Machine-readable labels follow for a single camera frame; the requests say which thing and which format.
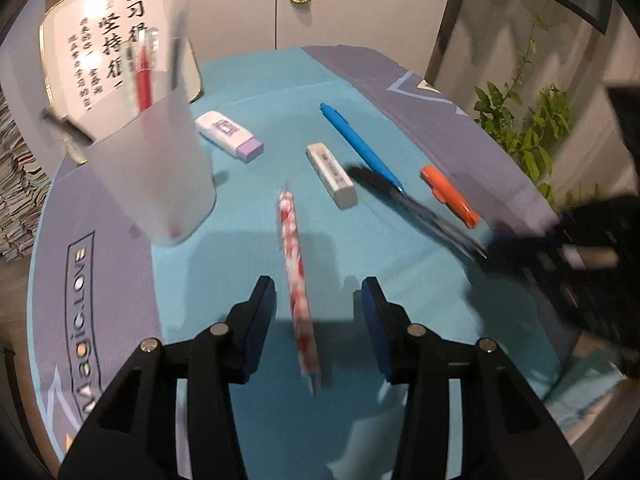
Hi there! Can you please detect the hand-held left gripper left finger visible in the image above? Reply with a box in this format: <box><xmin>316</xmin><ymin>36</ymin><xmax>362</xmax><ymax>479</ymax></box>
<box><xmin>59</xmin><ymin>275</ymin><xmax>277</xmax><ymax>480</ymax></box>

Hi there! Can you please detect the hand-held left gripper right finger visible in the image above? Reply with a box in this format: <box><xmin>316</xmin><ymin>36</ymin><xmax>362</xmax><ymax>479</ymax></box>
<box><xmin>360</xmin><ymin>276</ymin><xmax>586</xmax><ymax>480</ymax></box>

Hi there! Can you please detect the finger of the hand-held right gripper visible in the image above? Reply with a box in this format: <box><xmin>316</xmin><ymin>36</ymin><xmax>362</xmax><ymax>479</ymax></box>
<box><xmin>485</xmin><ymin>210</ymin><xmax>568</xmax><ymax>281</ymax></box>

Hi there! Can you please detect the red white patterned pen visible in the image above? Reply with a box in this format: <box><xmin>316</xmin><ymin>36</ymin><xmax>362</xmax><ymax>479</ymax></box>
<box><xmin>276</xmin><ymin>190</ymin><xmax>322</xmax><ymax>400</ymax></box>

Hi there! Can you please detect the orange highlighter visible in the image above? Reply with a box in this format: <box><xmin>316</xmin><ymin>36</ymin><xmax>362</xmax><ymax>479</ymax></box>
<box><xmin>420</xmin><ymin>165</ymin><xmax>482</xmax><ymax>230</ymax></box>

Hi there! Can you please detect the black clear barrel pen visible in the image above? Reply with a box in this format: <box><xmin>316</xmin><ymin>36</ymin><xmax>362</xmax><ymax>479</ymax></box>
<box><xmin>346</xmin><ymin>164</ymin><xmax>490</xmax><ymax>262</ymax></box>

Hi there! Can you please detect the blue pen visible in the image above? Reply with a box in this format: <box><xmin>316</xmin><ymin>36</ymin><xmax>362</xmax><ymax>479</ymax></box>
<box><xmin>319</xmin><ymin>102</ymin><xmax>407</xmax><ymax>196</ymax></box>

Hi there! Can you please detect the frosted plastic cup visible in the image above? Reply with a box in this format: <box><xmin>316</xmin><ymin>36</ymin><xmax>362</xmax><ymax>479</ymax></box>
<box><xmin>82</xmin><ymin>0</ymin><xmax>217</xmax><ymax>247</ymax></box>

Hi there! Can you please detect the white purple eraser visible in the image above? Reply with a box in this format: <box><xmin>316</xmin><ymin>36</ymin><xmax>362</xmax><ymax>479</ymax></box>
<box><xmin>195</xmin><ymin>111</ymin><xmax>265</xmax><ymax>165</ymax></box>

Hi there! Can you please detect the blue grey printed tablecloth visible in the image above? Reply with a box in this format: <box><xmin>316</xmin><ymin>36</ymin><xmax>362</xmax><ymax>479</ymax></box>
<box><xmin>27</xmin><ymin>45</ymin><xmax>626</xmax><ymax>480</ymax></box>

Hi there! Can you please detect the green potted plant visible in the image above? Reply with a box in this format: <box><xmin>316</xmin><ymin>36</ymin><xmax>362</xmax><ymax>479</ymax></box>
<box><xmin>472</xmin><ymin>15</ymin><xmax>601</xmax><ymax>211</ymax></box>

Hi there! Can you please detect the tall stack of papers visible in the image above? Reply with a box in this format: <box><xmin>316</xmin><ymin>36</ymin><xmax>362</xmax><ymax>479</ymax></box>
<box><xmin>0</xmin><ymin>95</ymin><xmax>51</xmax><ymax>266</ymax></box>

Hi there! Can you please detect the white bookshelf cabinet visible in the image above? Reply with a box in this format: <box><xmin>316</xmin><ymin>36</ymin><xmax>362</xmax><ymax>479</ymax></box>
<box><xmin>175</xmin><ymin>0</ymin><xmax>451</xmax><ymax>61</ymax></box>

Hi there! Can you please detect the framed calligraphy board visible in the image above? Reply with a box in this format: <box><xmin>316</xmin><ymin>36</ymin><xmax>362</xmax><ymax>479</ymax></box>
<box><xmin>39</xmin><ymin>0</ymin><xmax>203</xmax><ymax>166</ymax></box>

